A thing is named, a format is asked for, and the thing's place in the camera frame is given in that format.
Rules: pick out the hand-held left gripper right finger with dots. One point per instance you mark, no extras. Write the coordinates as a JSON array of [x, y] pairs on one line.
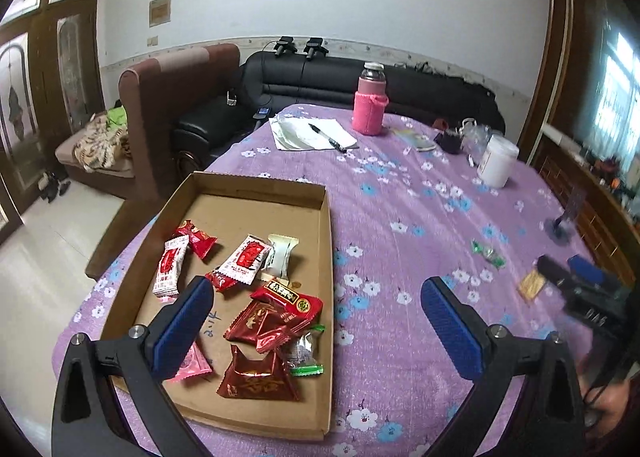
[[452, 329]]

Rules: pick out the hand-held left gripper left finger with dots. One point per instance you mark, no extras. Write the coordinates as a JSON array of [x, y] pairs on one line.
[[180, 332]]

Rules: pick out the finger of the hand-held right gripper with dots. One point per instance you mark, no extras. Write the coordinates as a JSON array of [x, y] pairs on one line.
[[552, 269], [590, 271]]

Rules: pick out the gold snack packet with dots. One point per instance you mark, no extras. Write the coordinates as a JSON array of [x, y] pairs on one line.
[[531, 285]]

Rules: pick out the cardboard box tray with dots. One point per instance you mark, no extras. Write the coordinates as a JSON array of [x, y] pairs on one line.
[[240, 207]]

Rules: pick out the person's right forearm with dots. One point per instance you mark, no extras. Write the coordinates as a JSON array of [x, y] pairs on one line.
[[617, 404]]

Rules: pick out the pink snack packet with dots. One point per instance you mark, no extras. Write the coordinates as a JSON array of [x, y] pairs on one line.
[[195, 366]]

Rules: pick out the wooden sideboard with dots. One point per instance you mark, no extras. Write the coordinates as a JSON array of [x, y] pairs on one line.
[[590, 207]]

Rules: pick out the red white narrow snack packet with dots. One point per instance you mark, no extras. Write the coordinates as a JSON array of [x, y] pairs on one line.
[[170, 267]]

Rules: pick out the grey phone stand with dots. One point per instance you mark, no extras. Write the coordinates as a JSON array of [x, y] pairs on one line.
[[575, 202]]

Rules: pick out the dark red snack packet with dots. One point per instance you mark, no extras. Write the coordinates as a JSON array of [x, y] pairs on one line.
[[250, 322]]

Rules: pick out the large dark red triangular packet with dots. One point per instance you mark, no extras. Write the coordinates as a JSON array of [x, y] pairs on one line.
[[255, 379]]

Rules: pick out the bright red snack packet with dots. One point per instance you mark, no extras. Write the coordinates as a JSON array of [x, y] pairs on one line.
[[200, 239]]

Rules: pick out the red white wide snack packet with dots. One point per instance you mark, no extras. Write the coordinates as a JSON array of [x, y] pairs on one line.
[[245, 257]]

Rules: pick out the dark red black-label packet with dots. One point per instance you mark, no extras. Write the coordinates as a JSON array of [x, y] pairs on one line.
[[290, 299]]

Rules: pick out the white plastic jar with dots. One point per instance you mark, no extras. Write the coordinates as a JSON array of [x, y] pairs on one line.
[[495, 162]]

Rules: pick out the clear green wrapped candy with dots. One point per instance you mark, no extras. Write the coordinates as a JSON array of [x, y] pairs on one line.
[[305, 349]]

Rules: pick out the white green snack packet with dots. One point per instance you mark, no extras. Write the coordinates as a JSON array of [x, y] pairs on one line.
[[282, 254]]

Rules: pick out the purple floral tablecloth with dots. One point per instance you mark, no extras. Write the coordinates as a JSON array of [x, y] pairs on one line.
[[400, 197]]

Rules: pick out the clear plastic bag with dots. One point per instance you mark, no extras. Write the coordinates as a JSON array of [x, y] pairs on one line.
[[477, 137]]

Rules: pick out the small black box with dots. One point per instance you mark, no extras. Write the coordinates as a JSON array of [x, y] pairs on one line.
[[449, 142]]

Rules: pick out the green yellow booklet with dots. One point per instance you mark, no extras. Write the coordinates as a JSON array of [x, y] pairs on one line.
[[417, 139]]

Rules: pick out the dark shoes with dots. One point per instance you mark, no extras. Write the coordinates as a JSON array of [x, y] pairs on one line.
[[54, 187]]

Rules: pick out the patterned blanket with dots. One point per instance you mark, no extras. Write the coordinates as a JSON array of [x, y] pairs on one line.
[[100, 144]]

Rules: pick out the green cloth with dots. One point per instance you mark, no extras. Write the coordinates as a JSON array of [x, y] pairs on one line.
[[116, 116]]

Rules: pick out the black pen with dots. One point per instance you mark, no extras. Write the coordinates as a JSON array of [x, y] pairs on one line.
[[327, 137]]

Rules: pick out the white paper sheets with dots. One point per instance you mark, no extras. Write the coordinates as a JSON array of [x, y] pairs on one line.
[[295, 132]]

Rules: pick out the small handheld device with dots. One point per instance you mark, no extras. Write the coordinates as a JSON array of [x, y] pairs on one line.
[[261, 112]]

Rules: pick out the brown armchair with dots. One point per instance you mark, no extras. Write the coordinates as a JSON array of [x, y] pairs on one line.
[[165, 97]]

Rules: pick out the bottle with pink knit sleeve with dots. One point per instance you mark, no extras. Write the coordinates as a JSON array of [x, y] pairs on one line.
[[369, 107]]

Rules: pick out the black leather sofa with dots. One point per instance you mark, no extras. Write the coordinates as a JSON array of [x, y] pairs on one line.
[[310, 82]]

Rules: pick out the wooden glass door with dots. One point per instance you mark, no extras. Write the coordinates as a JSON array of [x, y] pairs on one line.
[[45, 62]]

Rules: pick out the black clamp device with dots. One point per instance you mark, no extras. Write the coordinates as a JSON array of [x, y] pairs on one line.
[[285, 46], [314, 47]]

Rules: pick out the small wall plaque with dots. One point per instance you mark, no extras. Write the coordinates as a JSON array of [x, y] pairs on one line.
[[160, 10]]

